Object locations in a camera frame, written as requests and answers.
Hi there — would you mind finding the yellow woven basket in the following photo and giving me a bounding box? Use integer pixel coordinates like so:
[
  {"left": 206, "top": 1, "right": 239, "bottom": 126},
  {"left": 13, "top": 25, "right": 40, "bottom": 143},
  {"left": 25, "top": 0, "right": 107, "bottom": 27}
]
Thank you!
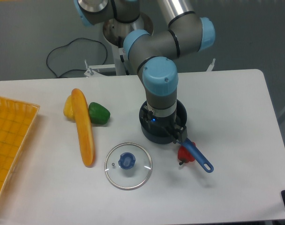
[{"left": 0, "top": 96, "right": 40, "bottom": 197}]

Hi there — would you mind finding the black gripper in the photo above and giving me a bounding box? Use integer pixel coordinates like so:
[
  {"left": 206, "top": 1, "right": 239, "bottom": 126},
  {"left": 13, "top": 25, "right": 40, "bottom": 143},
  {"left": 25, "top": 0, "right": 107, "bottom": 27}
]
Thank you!
[{"left": 142, "top": 105, "right": 188, "bottom": 143}]

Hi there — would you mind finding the glass lid blue knob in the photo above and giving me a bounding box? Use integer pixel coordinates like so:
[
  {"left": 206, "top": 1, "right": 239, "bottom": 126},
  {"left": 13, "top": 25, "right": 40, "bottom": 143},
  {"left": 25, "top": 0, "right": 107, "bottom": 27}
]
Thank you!
[{"left": 104, "top": 142, "right": 153, "bottom": 190}]

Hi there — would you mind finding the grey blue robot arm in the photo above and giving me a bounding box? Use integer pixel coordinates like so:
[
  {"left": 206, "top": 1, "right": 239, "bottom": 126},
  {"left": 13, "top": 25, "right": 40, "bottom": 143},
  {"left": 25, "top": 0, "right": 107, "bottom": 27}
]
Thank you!
[{"left": 74, "top": 0, "right": 216, "bottom": 144}]

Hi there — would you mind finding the yellow bell pepper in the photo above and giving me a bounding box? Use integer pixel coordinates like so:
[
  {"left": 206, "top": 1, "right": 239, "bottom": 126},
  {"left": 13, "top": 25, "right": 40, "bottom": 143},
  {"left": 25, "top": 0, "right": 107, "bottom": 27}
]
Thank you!
[{"left": 63, "top": 95, "right": 75, "bottom": 121}]

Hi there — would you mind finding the long orange bread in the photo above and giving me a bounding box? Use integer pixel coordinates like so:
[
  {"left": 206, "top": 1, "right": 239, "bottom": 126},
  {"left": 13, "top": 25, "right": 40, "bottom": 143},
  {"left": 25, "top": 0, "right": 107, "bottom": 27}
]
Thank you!
[{"left": 71, "top": 89, "right": 95, "bottom": 167}]

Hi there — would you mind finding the white bracket behind table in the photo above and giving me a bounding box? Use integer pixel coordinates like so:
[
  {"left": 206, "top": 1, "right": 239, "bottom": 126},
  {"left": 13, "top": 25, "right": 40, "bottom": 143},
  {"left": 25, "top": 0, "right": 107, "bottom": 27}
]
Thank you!
[{"left": 206, "top": 58, "right": 216, "bottom": 72}]

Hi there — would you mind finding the red bell pepper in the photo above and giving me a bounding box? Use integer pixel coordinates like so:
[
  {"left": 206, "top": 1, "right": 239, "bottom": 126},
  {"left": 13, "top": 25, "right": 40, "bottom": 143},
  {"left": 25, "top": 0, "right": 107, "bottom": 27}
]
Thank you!
[{"left": 177, "top": 146, "right": 195, "bottom": 165}]

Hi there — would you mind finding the dark pot blue handle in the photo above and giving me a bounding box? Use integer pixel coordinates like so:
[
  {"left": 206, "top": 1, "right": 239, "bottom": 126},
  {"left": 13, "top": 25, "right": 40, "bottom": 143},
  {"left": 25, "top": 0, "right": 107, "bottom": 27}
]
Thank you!
[{"left": 139, "top": 100, "right": 214, "bottom": 173}]

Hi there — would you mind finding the green bell pepper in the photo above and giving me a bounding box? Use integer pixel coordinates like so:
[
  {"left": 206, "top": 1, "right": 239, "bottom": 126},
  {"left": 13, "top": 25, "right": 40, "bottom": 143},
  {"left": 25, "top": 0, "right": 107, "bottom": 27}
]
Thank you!
[{"left": 88, "top": 102, "right": 111, "bottom": 125}]

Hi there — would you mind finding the black cable on floor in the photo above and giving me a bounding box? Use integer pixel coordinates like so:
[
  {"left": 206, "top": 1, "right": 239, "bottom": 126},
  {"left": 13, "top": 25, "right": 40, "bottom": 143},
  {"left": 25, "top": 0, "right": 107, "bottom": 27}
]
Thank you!
[{"left": 46, "top": 37, "right": 108, "bottom": 78}]

